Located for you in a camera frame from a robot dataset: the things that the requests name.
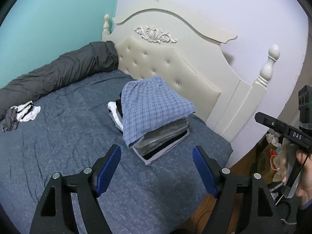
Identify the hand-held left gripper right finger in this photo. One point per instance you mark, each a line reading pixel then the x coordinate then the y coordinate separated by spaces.
pixel 204 173

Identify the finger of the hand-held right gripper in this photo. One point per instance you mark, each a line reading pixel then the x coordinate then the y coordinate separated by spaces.
pixel 270 123

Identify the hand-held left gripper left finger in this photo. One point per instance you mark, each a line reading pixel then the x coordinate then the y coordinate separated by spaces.
pixel 108 173

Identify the blue plaid shorts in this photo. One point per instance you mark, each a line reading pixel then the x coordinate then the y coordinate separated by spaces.
pixel 151 102

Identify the person's right forearm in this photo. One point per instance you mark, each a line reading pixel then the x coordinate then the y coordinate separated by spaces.
pixel 307 203

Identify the stack of folded clothes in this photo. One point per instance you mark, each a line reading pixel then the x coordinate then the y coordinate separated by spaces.
pixel 163 140

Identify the person's right hand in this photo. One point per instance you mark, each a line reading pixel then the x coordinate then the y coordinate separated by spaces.
pixel 307 175

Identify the pile of plastic bags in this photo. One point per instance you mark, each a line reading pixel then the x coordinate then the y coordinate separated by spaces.
pixel 277 158

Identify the bed with blue sheet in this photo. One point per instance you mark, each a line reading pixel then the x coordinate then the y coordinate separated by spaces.
pixel 61 156

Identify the cream tufted headboard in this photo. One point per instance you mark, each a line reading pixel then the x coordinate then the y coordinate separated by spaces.
pixel 195 61

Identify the white garment with black trim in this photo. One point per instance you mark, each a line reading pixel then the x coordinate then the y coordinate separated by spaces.
pixel 30 113

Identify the dark grey garment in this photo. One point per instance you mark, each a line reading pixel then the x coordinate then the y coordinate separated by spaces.
pixel 11 120

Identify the rolled dark grey duvet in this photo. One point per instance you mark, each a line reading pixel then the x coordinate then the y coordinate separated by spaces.
pixel 61 70

